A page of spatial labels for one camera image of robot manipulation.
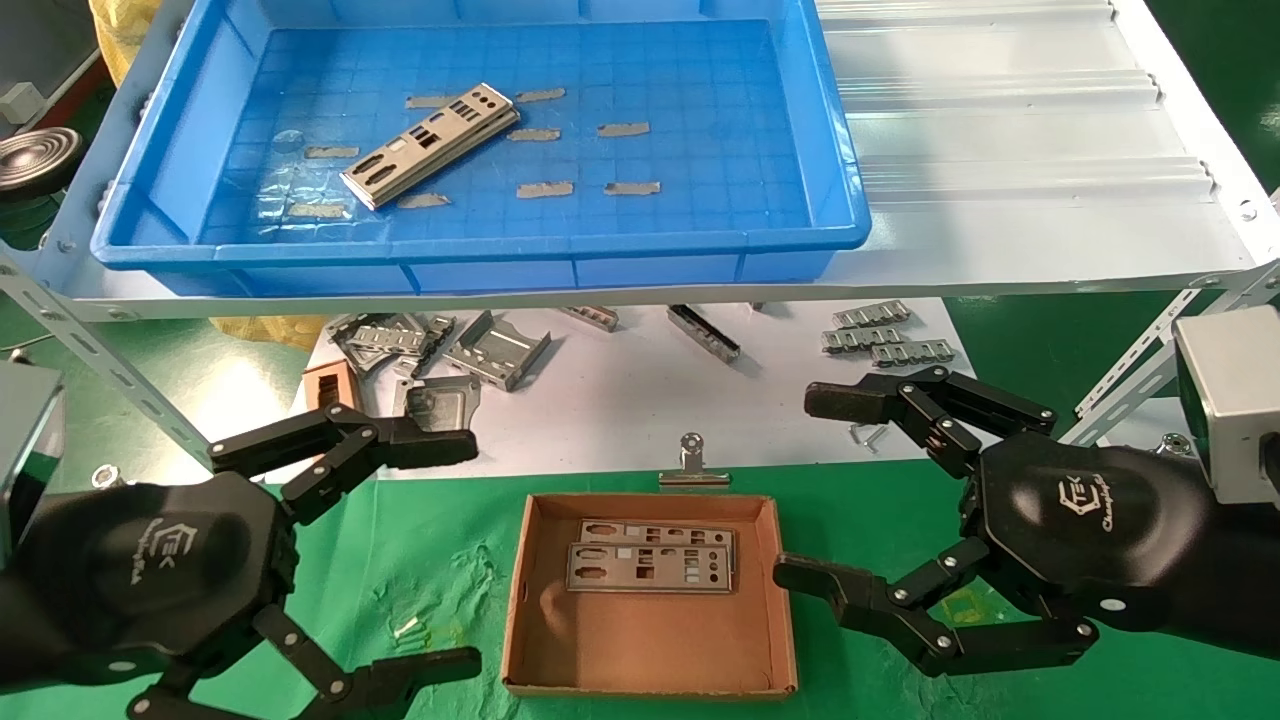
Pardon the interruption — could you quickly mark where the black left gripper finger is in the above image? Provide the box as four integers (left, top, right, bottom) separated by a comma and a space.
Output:
208, 405, 479, 526

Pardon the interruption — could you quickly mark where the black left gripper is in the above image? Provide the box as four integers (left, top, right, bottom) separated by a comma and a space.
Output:
0, 470, 483, 720

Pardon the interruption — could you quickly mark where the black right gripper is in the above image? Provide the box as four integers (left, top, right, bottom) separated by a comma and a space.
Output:
773, 365, 1280, 679

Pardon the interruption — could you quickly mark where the silver perforated metal plate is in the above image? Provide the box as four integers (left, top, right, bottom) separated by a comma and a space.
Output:
578, 519, 739, 549
340, 82, 515, 207
365, 100, 522, 212
566, 543, 736, 595

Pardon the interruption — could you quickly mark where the small brown open box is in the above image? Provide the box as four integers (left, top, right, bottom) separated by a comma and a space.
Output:
303, 360, 363, 413

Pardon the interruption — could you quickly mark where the brown cardboard box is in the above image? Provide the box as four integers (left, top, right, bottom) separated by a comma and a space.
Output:
500, 492, 799, 698

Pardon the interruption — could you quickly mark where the blue plastic tray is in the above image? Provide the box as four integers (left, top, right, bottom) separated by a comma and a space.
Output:
90, 0, 871, 298

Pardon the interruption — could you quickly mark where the grey slotted metal plate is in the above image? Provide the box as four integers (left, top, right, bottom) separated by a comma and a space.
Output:
328, 313, 458, 379

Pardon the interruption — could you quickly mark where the dark metal strip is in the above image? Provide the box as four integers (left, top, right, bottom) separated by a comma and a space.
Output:
667, 304, 742, 363

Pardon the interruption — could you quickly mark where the white metal shelf rack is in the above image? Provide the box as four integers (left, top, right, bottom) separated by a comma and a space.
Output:
0, 0, 1280, 471

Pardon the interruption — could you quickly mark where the black round speaker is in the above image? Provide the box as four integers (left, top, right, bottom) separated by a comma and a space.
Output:
0, 127, 84, 194

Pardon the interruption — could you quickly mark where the square grey metal bracket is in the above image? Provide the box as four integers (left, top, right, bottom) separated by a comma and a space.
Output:
393, 375, 483, 433

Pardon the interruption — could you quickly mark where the bent grey metal bracket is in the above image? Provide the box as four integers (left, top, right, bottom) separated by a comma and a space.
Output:
440, 310, 553, 392

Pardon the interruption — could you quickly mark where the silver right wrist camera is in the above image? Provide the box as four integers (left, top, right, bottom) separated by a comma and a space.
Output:
1172, 305, 1280, 506

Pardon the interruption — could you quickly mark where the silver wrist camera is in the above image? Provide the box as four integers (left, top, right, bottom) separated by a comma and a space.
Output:
0, 362, 64, 566
1172, 305, 1280, 506

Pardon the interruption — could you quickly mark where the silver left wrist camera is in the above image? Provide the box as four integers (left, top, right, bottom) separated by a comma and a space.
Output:
0, 362, 64, 566

